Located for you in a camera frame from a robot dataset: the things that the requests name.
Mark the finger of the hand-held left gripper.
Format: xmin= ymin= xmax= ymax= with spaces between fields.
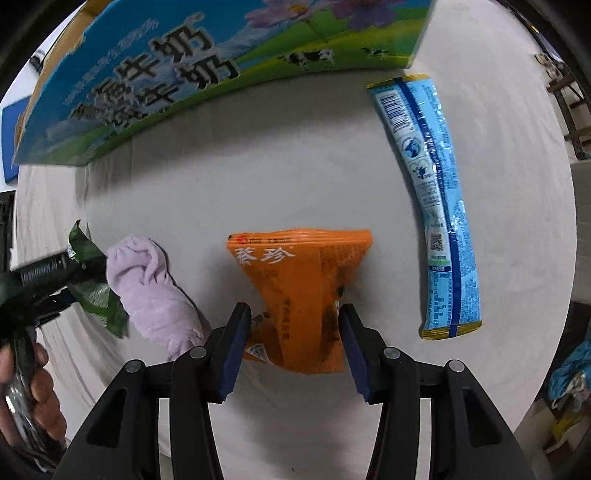
xmin=9 ymin=251 xmax=109 ymax=296

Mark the long blue snack packet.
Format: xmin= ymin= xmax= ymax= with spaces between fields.
xmin=367 ymin=74 xmax=484 ymax=341

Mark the orange snack packet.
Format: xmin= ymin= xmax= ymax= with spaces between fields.
xmin=226 ymin=228 xmax=374 ymax=374

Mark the yellow bag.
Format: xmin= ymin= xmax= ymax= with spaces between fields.
xmin=545 ymin=408 xmax=578 ymax=455

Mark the blue cloth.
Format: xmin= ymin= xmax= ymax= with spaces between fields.
xmin=547 ymin=344 xmax=591 ymax=411

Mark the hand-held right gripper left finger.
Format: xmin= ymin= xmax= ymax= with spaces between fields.
xmin=54 ymin=302 xmax=252 ymax=480

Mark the green snack packet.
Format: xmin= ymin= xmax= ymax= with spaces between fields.
xmin=0 ymin=220 xmax=130 ymax=339

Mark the light purple sock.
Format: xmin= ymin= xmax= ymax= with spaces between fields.
xmin=105 ymin=236 xmax=207 ymax=363

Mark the printed blue cardboard box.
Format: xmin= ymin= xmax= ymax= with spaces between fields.
xmin=11 ymin=0 xmax=438 ymax=167

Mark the wooden rack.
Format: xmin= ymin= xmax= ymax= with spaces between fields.
xmin=534 ymin=52 xmax=591 ymax=162

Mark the blue flat board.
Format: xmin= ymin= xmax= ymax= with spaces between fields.
xmin=1 ymin=98 xmax=34 ymax=186

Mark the person's left hand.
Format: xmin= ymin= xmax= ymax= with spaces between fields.
xmin=0 ymin=344 xmax=68 ymax=441

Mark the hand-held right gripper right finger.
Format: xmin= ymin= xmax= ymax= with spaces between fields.
xmin=338 ymin=303 xmax=539 ymax=480

